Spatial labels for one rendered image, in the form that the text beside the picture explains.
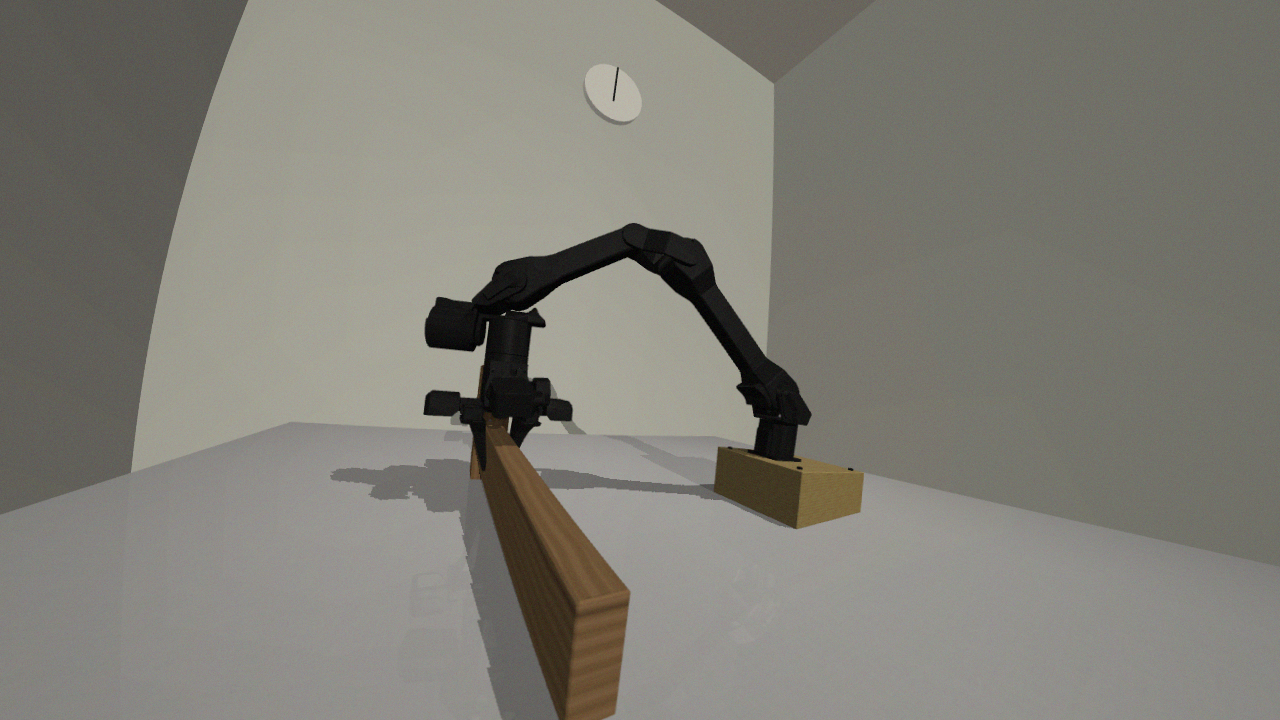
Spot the brown wooden post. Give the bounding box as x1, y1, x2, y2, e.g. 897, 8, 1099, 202
470, 365, 509, 480

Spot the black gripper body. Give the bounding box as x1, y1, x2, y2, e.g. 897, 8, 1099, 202
422, 354, 573, 421

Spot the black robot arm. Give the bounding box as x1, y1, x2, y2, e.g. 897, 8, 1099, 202
424, 223, 812, 462

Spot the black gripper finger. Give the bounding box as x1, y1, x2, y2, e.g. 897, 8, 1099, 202
460, 415, 486, 471
509, 416, 541, 448

